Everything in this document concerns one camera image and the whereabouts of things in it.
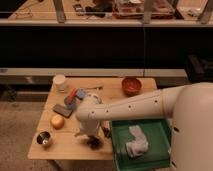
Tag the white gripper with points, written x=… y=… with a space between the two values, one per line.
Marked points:
x=89 y=128

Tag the dark red grape bunch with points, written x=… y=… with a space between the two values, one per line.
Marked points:
x=94 y=144

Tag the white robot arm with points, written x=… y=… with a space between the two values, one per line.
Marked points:
x=190 y=107

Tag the light wooden table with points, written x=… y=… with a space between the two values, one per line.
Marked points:
x=65 y=146

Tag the yellow round fruit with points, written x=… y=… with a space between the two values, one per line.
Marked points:
x=57 y=121

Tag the blue sponge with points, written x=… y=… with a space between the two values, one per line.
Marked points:
x=80 y=94

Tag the small metal cup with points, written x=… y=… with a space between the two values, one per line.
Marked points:
x=44 y=139

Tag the white crumpled cloth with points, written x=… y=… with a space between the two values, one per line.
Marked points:
x=139 y=145

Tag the white cylindrical cup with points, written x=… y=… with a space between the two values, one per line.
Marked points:
x=60 y=82

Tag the orange red bowl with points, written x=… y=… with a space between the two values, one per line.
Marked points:
x=131 y=86

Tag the green plastic tray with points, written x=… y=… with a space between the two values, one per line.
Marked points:
x=158 y=134

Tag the red handled brush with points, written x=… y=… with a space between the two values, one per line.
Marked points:
x=70 y=100

